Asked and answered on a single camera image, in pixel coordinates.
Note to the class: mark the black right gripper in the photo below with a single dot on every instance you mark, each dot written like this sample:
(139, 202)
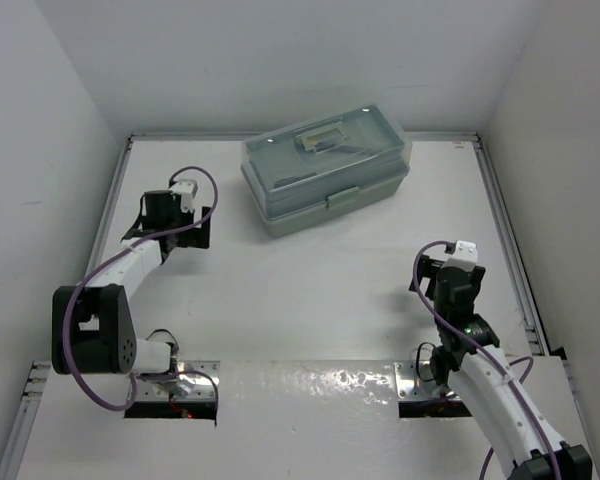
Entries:
(427, 267)

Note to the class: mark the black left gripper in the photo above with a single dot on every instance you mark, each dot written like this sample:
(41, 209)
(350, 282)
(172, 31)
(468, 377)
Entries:
(194, 238)

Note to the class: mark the green toolbox with clear lid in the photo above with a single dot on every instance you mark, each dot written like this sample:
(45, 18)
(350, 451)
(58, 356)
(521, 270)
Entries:
(317, 170)

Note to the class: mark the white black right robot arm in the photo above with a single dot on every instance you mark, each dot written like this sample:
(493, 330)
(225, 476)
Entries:
(470, 362)

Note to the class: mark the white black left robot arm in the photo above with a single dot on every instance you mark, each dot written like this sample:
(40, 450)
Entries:
(101, 333)

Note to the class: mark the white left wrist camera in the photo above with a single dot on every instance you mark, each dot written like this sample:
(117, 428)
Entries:
(186, 191)

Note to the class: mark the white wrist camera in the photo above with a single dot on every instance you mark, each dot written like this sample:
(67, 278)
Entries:
(186, 191)
(464, 255)

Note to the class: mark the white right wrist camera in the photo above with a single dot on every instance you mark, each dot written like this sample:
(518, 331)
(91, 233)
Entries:
(464, 255)

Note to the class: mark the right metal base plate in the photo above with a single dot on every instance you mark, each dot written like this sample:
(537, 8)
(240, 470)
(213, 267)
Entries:
(414, 383)

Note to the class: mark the metal base plate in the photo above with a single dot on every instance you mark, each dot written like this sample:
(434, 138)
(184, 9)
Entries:
(192, 381)
(414, 383)

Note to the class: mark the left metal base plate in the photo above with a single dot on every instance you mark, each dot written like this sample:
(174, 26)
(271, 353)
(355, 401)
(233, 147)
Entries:
(192, 381)

